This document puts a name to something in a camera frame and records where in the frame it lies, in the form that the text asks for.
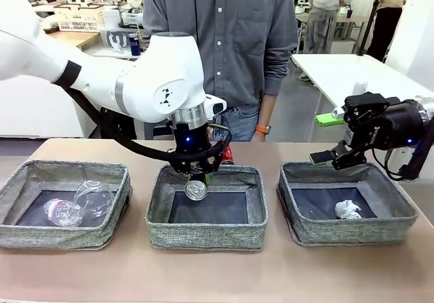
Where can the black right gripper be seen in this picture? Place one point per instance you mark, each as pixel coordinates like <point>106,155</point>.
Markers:
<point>393,126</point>

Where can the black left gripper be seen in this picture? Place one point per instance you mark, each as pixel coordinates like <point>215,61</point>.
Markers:
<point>186,147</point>

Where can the black snack wrapper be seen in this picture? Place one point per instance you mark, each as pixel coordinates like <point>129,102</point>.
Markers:
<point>195,190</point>

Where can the white paper ball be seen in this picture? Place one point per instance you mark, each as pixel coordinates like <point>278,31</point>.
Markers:
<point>347,209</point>

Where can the clear plastic cup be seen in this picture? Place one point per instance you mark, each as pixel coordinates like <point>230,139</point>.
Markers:
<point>95,198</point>

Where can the crushed clear plastic bottle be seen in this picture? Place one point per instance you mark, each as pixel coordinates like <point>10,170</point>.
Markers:
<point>64,213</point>

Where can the person's left forearm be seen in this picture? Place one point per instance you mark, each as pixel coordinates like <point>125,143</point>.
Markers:
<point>267,110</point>

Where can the person's left hand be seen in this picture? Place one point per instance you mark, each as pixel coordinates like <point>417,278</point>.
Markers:
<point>259,138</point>

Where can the crushed red drink can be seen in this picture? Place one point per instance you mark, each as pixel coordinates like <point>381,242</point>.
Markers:
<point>228,155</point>

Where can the grey plastic stool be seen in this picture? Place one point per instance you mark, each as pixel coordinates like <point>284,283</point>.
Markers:
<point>159,131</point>

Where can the grey fabric basket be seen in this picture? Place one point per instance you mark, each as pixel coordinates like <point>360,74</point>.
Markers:
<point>64,235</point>
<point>207,235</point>
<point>352,232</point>

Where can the white table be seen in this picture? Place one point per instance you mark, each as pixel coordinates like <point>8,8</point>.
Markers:
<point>322,76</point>

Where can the orange wrist watch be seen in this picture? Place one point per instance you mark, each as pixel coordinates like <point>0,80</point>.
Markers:
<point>261,128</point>

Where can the black backpack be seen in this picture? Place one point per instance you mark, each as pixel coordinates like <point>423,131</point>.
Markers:
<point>130,128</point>

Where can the person in white shirt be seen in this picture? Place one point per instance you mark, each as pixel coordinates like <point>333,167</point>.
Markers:
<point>320,28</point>

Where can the person in grey shirt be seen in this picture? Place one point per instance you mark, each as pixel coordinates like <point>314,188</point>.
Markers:
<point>244,45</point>

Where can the black tripod stand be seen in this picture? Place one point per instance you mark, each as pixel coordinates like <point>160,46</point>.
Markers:
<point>374,8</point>

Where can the blue drink can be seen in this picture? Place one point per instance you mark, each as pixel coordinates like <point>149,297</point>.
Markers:
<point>134,45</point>

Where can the white desk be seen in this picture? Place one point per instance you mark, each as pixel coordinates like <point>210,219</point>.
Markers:
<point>105,51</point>

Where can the white box with dark logo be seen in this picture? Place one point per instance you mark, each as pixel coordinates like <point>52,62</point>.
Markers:
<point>117,38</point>

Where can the white plastic bin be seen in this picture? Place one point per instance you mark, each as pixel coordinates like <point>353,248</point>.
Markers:
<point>132,17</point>

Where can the white bucket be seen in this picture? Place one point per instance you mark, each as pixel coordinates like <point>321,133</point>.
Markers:
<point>111,17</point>

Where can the wooden top table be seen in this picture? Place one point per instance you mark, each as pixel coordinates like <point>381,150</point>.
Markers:
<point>74,38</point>

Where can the white slatted crate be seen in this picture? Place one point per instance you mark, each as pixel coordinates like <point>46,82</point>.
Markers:
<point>79,17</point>

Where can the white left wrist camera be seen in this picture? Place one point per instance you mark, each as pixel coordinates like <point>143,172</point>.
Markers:
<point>217,105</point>

